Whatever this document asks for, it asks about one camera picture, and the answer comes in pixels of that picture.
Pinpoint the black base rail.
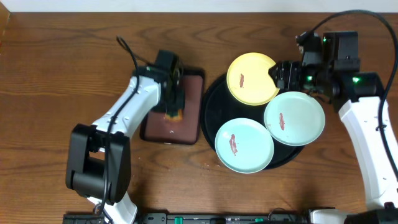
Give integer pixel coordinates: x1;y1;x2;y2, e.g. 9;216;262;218
62;211;312;224

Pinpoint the round black tray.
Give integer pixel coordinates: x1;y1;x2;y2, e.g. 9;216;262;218
200;74;304;169

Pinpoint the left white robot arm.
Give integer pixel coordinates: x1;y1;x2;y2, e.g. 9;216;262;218
65;62;185;223

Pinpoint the green plate with stain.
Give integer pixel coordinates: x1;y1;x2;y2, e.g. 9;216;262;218
264;91;325;146

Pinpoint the yellow plate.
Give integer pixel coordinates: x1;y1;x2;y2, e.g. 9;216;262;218
226;52;279;106

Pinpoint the green yellow sponge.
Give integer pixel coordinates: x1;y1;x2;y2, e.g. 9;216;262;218
164;109;183;121

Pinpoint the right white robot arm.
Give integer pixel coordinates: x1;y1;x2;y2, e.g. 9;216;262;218
269;31;397;223

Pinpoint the rectangular black water tray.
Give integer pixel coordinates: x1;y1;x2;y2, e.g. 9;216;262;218
139;67;205;145

